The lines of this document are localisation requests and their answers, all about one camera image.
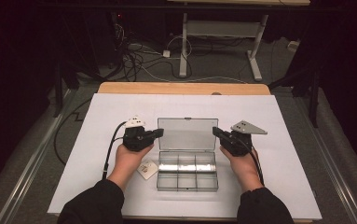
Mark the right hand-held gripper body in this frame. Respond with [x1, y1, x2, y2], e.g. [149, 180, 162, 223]
[220, 119, 268, 158]

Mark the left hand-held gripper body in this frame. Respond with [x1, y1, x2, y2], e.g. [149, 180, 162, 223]
[122, 115, 156, 153]

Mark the small white printed card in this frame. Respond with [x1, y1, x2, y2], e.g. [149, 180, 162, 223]
[136, 158, 159, 181]

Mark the clear plastic compartment box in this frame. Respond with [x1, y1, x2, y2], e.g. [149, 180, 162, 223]
[156, 117, 220, 192]

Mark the person's right hand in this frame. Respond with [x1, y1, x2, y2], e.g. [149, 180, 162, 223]
[219, 144, 266, 194]

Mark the person's left hand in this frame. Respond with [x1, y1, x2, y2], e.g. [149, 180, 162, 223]
[107, 143, 156, 192]

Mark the white table cover board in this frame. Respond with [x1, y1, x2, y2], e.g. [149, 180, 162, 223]
[47, 92, 323, 221]

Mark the wooden table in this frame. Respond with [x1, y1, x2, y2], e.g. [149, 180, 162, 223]
[96, 81, 272, 96]

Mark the black metal stand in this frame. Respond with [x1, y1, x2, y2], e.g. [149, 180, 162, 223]
[53, 60, 81, 119]
[268, 62, 320, 129]

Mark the white power strip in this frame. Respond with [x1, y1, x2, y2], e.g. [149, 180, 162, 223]
[287, 40, 301, 52]

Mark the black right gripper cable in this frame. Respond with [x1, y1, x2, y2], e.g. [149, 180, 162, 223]
[244, 141, 266, 188]

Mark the tangle of floor cables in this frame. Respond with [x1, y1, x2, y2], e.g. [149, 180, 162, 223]
[114, 22, 196, 83]

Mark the black floor cable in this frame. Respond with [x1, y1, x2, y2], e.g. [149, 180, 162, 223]
[53, 97, 93, 166]

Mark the metal floor rail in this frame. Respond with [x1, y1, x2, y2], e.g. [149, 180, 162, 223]
[294, 96, 357, 224]
[0, 90, 77, 224]

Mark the white metal desk frame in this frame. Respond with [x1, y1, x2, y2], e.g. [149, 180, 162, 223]
[166, 0, 311, 82]

